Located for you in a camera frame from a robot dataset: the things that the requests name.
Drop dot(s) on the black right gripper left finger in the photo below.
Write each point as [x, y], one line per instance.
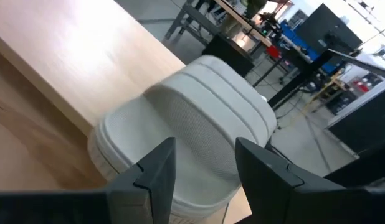
[142, 202]

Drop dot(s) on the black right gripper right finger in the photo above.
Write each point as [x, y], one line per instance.
[273, 193]

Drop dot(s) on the grey rubber slide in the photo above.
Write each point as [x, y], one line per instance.
[195, 109]

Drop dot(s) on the black counter white top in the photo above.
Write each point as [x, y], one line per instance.
[367, 124]

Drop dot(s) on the black box cabinet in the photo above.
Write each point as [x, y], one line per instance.
[228, 54]

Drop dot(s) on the wooden top desk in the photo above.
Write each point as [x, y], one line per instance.
[258, 32]

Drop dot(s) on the blue storage bins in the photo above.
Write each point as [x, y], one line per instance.
[289, 32]

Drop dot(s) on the black monitor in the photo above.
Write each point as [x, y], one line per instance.
[323, 28]

